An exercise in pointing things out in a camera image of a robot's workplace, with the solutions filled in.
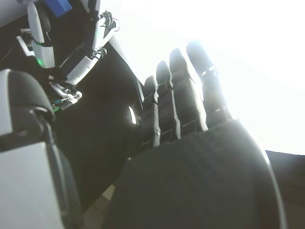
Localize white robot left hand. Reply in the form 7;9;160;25
0;40;289;229

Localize blue hexagonal block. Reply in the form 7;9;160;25
45;0;73;18

